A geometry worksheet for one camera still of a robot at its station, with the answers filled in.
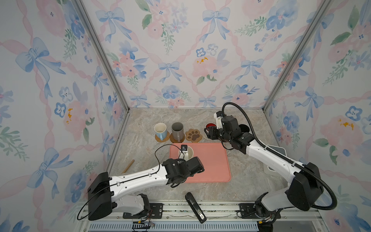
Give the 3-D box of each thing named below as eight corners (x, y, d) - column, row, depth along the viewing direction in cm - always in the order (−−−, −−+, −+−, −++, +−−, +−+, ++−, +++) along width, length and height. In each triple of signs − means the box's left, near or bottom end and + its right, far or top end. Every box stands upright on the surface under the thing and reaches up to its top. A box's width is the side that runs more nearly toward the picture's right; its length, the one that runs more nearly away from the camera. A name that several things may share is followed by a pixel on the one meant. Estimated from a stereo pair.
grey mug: (178, 146, 100) (177, 136, 91) (171, 134, 106) (170, 124, 97) (187, 142, 102) (187, 132, 93) (180, 131, 109) (179, 120, 99)
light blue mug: (162, 146, 100) (159, 137, 92) (155, 134, 107) (152, 125, 98) (171, 141, 103) (170, 132, 95) (164, 130, 109) (162, 120, 101)
